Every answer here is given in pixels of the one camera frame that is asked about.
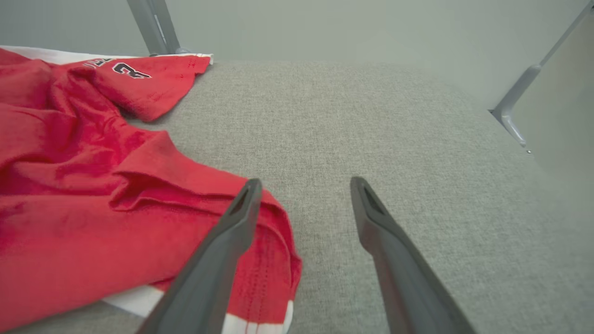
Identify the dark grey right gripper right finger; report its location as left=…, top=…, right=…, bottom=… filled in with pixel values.
left=350, top=176, right=477, bottom=334

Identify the red and white jersey garment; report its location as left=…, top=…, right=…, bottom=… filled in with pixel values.
left=0, top=46, right=303, bottom=334

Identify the grey metal stand leg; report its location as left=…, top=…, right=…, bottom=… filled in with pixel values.
left=488, top=0, right=594, bottom=154

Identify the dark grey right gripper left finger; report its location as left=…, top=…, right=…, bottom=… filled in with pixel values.
left=136, top=178, right=263, bottom=334

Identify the grey fabric sofa cushion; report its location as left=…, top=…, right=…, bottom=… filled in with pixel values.
left=0, top=58, right=594, bottom=334

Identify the grey metal stand pole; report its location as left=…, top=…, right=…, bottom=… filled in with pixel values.
left=126, top=0, right=191, bottom=56

